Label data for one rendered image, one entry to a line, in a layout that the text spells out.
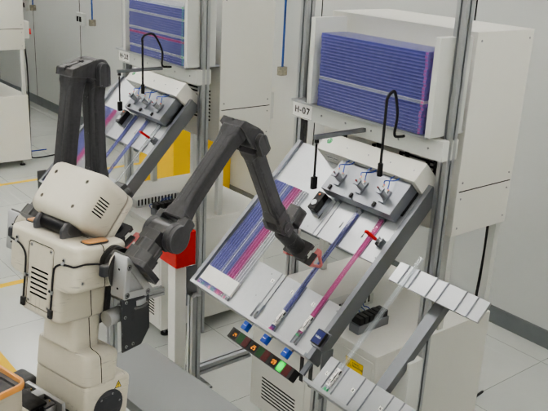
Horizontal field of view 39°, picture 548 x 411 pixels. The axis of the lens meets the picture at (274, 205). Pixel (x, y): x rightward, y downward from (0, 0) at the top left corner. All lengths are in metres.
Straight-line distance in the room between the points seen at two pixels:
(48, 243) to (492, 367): 2.63
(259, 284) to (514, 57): 1.19
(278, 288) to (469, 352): 0.88
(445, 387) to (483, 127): 1.04
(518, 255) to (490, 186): 1.44
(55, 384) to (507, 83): 1.78
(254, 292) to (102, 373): 0.79
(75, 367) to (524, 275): 2.76
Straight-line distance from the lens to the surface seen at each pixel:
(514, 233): 4.29
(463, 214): 2.82
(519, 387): 3.96
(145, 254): 1.94
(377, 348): 2.79
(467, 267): 4.53
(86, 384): 2.17
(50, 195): 2.06
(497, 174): 2.92
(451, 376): 3.16
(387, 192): 2.62
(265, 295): 2.73
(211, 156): 2.06
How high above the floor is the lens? 1.98
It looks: 19 degrees down
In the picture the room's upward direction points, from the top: 3 degrees clockwise
